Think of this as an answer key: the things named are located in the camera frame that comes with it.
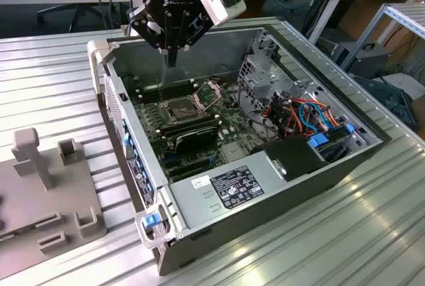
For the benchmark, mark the blue disk carrier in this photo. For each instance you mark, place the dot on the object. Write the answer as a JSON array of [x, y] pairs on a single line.
[[318, 140]]

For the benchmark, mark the grey open PC case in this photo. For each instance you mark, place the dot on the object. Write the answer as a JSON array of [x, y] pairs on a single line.
[[282, 213]]

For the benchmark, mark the silver chipset heatsink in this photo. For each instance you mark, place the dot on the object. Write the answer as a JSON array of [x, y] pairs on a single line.
[[232, 151]]

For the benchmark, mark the green motherboard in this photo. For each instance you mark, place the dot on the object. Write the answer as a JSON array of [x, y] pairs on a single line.
[[232, 126]]

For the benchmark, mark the brown cardboard box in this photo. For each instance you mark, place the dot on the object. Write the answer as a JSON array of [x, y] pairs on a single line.
[[419, 113]]

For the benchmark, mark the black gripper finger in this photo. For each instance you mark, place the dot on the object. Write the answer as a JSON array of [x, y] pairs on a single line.
[[199, 30], [146, 28]]

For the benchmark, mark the black plastic shroud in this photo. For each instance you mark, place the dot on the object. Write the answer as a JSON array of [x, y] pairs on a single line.
[[292, 160]]

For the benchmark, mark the blue expansion slot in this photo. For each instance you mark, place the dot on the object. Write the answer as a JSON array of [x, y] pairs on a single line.
[[170, 158]]

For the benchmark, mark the aluminium profile frame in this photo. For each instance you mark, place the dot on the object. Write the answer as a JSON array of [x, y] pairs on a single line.
[[403, 17]]

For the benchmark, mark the black RAM slot white clips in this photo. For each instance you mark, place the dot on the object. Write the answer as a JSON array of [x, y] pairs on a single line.
[[169, 85], [170, 90]]

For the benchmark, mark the silver metal drive cage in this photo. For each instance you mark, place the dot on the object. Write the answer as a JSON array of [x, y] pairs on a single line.
[[262, 80]]

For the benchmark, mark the grey parts rack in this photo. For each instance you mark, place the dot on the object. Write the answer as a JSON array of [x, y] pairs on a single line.
[[50, 199]]

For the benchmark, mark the small blue plastic clip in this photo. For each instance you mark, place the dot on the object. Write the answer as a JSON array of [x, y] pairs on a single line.
[[348, 128]]

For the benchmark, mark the CPU socket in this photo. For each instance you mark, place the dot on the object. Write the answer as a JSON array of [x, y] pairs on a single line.
[[181, 110]]

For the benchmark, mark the black expansion card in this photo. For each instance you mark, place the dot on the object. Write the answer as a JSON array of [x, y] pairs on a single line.
[[196, 140]]

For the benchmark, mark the silver power supply unit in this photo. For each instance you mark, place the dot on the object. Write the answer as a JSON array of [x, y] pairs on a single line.
[[199, 206]]

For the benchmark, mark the black office chair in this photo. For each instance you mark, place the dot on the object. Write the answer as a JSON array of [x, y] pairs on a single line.
[[78, 14]]

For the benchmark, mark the blue card retention clip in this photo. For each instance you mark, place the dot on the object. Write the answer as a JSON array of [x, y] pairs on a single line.
[[126, 140]]

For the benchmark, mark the green RAM stick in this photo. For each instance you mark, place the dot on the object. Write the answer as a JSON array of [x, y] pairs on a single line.
[[8, 237], [189, 127]]

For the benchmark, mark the black expansion slot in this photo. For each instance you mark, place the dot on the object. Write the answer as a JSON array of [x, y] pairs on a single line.
[[189, 164], [192, 172]]

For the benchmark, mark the dark teal bin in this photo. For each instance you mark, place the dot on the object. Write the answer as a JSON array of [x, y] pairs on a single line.
[[388, 100]]

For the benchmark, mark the metal locking lever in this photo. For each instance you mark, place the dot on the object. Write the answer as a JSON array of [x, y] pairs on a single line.
[[160, 95]]

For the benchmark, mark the blue case latch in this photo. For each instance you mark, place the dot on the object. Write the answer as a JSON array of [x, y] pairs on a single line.
[[150, 221]]

